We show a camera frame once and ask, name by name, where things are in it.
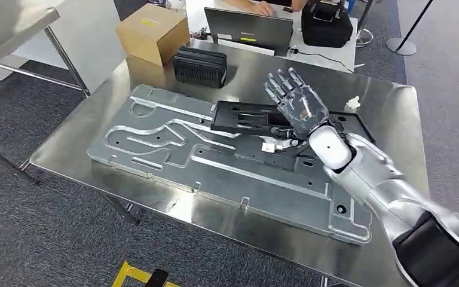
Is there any black stanchion chrome base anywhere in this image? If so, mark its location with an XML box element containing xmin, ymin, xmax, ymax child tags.
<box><xmin>355</xmin><ymin>0</ymin><xmax>375</xmax><ymax>47</ymax></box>

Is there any large stamped metal plate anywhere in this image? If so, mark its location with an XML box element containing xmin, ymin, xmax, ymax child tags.
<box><xmin>87</xmin><ymin>84</ymin><xmax>373</xmax><ymax>245</ymax></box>

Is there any white desk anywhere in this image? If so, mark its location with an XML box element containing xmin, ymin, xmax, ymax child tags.
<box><xmin>185</xmin><ymin>0</ymin><xmax>359</xmax><ymax>74</ymax></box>

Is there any small white crumpled object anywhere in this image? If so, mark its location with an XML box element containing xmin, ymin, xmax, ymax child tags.
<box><xmin>344</xmin><ymin>96</ymin><xmax>362</xmax><ymax>114</ymax></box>

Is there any black bag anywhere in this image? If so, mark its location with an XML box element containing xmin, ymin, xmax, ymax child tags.
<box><xmin>301</xmin><ymin>0</ymin><xmax>354</xmax><ymax>48</ymax></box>

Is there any white plastic connector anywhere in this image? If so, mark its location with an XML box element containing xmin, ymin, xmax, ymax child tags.
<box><xmin>261</xmin><ymin>142</ymin><xmax>284</xmax><ymax>154</ymax></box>

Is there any brown cardboard box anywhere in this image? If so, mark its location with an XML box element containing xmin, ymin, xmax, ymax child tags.
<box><xmin>115</xmin><ymin>4</ymin><xmax>191</xmax><ymax>68</ymax></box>

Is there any black plastic slotted panel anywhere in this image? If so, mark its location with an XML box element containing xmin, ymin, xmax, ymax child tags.
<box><xmin>210</xmin><ymin>100</ymin><xmax>377</xmax><ymax>146</ymax></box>

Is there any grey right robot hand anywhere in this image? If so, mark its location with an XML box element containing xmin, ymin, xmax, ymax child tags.
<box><xmin>264</xmin><ymin>67</ymin><xmax>331</xmax><ymax>141</ymax></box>

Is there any steel work table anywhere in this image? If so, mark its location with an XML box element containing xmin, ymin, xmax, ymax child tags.
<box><xmin>29</xmin><ymin>37</ymin><xmax>432</xmax><ymax>287</ymax></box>

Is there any dark grey laptop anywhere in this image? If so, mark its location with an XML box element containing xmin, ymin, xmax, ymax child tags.
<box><xmin>203</xmin><ymin>7</ymin><xmax>295</xmax><ymax>57</ymax></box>

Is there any black stanchion round base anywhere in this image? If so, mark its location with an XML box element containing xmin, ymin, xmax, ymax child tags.
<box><xmin>385</xmin><ymin>0</ymin><xmax>434</xmax><ymax>56</ymax></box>

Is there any grey metal-legged table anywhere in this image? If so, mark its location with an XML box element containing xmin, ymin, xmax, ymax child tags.
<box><xmin>0</xmin><ymin>0</ymin><xmax>91</xmax><ymax>98</ymax></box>

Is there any person's hand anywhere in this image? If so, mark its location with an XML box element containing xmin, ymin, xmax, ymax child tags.
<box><xmin>249</xmin><ymin>0</ymin><xmax>276</xmax><ymax>17</ymax></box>

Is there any yellow floor tape frame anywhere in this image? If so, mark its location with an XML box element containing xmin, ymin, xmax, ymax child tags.
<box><xmin>111</xmin><ymin>260</ymin><xmax>181</xmax><ymax>287</ymax></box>

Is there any black cable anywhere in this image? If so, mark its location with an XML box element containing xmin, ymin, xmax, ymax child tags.
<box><xmin>287</xmin><ymin>47</ymin><xmax>355</xmax><ymax>74</ymax></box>

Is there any black ribbed box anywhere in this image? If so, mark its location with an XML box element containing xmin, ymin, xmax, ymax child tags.
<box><xmin>172</xmin><ymin>45</ymin><xmax>228</xmax><ymax>89</ymax></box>

